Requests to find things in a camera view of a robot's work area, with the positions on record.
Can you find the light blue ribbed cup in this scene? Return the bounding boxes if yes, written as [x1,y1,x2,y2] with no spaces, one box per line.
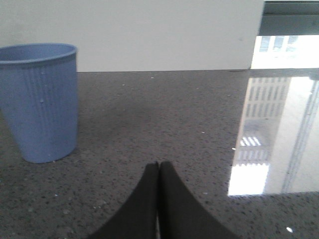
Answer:
[0,43,78,163]

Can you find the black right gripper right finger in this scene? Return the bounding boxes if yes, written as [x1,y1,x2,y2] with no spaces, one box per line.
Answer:
[158,161,238,239]

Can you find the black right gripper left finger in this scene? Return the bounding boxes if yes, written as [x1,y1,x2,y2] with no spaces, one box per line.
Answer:
[88,162,159,239]

